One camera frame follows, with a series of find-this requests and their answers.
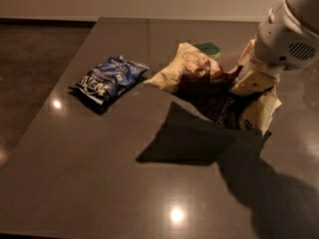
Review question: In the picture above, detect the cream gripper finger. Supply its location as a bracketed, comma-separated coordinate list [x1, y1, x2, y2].
[229, 70, 279, 97]
[237, 48, 254, 76]

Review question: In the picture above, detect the brown sea salt chip bag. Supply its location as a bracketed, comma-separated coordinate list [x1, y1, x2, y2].
[146, 43, 281, 132]

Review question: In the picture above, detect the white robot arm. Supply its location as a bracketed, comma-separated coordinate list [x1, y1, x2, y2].
[230, 0, 319, 97]

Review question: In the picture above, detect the blue chip bag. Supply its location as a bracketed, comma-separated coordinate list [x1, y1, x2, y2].
[71, 56, 149, 105]

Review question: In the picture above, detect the green yellow sponge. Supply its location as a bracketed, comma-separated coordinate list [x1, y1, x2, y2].
[195, 42, 220, 60]

